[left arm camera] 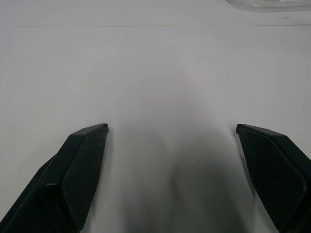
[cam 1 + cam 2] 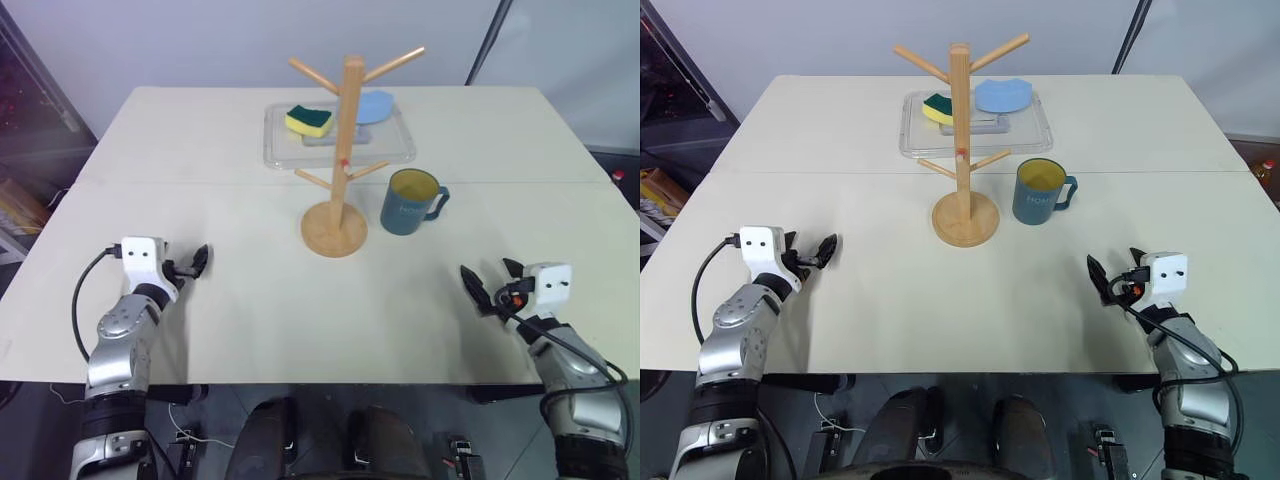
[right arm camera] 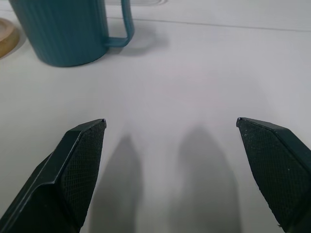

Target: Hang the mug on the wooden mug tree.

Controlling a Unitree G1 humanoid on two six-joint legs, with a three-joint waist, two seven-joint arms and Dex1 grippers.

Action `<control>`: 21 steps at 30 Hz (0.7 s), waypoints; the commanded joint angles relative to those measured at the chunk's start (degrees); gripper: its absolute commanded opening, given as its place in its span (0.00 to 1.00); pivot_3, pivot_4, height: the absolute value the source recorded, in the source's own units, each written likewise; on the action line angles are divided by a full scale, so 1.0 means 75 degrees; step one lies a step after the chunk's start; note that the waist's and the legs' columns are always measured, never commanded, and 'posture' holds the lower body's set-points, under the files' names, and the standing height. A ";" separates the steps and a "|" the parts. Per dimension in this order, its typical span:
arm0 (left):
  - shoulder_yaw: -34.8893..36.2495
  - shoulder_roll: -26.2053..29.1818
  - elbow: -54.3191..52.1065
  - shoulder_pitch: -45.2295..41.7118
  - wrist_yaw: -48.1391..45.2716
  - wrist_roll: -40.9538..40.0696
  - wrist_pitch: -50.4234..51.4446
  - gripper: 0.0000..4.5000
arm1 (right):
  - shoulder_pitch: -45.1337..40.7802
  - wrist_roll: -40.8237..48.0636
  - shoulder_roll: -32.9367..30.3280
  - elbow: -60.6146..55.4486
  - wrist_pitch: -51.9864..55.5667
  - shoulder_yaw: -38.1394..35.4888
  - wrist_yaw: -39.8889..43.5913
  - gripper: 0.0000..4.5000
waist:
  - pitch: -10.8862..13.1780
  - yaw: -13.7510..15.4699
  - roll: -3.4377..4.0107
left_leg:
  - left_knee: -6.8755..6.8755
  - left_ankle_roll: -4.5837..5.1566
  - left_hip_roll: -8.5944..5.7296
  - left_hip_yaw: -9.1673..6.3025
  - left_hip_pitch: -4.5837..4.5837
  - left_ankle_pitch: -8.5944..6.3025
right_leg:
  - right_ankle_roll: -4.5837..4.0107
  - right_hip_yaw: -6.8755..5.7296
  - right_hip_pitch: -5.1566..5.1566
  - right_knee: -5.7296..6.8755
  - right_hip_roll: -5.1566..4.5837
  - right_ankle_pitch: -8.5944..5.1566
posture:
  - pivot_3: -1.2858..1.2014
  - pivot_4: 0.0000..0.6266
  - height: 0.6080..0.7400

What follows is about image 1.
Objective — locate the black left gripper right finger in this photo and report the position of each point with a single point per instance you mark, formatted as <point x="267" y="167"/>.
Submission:
<point x="281" y="179"/>

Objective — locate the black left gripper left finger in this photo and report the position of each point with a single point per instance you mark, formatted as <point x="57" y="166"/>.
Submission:
<point x="60" y="184"/>

